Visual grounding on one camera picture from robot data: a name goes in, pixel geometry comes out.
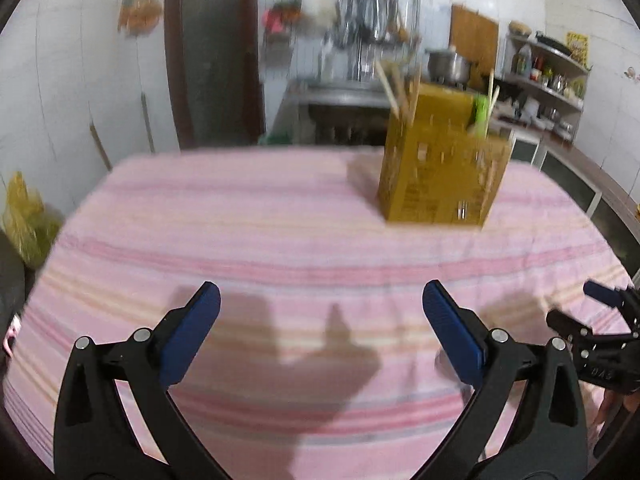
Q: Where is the green handled utensil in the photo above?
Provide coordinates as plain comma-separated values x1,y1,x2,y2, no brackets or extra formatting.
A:
469,94,494,137

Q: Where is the dark brown door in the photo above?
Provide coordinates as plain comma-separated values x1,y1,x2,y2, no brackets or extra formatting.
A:
163,0,265,151

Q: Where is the yellow perforated utensil holder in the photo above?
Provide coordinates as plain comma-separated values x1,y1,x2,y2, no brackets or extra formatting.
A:
376,82,516,231

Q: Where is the cooking oil bottle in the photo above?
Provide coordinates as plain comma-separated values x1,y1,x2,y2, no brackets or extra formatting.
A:
512,43,534,77

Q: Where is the thin wooden stick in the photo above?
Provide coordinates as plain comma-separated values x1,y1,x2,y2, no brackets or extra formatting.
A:
140,90,156,154
89,122,112,171

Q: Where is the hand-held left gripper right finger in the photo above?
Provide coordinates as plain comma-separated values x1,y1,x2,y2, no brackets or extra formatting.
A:
415,280,588,480

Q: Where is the dark grey seat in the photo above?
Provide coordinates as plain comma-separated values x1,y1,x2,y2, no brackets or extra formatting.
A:
0,230,26,322

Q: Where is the black wok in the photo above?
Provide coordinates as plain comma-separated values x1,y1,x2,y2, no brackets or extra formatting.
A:
480,74,521,106

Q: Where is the grey corner shelf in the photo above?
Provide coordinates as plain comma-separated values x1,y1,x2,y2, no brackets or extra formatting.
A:
499,19,591,137

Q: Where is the black pan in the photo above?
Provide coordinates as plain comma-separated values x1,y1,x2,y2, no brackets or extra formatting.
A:
534,30,574,57

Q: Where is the steel sink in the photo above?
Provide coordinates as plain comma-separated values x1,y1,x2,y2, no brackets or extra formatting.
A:
272,79,397,147

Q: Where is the grey water pipe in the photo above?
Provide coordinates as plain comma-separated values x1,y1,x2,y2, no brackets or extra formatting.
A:
412,0,424,52

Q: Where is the yellow wall poster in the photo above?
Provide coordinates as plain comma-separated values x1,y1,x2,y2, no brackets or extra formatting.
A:
564,31,589,67

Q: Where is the yellow plastic bag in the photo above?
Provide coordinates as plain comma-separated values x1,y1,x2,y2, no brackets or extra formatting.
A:
2,170,64,266

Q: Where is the red cloth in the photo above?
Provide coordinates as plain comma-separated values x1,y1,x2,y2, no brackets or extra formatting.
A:
263,2,301,36

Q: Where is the wooden cutting board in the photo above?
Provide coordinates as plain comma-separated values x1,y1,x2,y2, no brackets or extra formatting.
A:
448,3,501,79

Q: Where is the hanging orange bag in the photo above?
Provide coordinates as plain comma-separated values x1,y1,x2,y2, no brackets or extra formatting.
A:
117,0,164,39

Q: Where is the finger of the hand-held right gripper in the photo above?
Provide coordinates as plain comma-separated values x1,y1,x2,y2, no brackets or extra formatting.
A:
583,280,626,308
545,309,596,348

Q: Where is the person's right hand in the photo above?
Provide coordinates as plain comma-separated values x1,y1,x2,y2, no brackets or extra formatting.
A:
589,389,626,442

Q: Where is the metal kitchen utensil rack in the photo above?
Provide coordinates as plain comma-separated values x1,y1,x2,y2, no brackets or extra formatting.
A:
299,0,417,84

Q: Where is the pink striped tablecloth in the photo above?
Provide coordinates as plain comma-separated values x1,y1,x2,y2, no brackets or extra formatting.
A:
2,145,637,477

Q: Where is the steel cooking pot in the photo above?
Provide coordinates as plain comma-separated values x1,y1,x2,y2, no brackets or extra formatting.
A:
424,45,474,86

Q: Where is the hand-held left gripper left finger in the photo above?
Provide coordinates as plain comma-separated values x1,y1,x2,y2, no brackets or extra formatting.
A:
54,281,228,480

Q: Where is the kitchen counter cabinet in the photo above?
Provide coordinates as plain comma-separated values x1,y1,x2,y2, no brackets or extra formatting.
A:
492,119,640,262

